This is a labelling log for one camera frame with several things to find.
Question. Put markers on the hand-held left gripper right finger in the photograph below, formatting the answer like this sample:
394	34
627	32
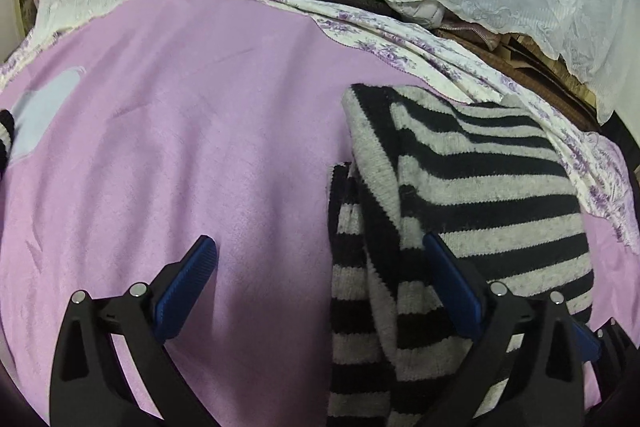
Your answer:
452	287

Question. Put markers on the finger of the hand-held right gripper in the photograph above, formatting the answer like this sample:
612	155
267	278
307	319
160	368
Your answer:
588	342

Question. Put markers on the striped knit cloth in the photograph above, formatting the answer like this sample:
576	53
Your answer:
5	137

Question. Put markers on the black white striped knit sweater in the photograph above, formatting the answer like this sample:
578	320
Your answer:
475	167

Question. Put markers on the pink quilted cloth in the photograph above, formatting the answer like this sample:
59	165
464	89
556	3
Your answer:
425	13

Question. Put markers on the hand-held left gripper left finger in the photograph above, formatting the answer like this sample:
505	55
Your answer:
186	287

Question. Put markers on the light blue cloth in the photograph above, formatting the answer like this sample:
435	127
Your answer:
42	112

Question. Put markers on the pink floral blanket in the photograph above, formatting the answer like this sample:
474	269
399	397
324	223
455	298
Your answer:
175	157

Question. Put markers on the brown mustard garment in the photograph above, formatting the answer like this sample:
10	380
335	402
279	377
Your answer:
545	77

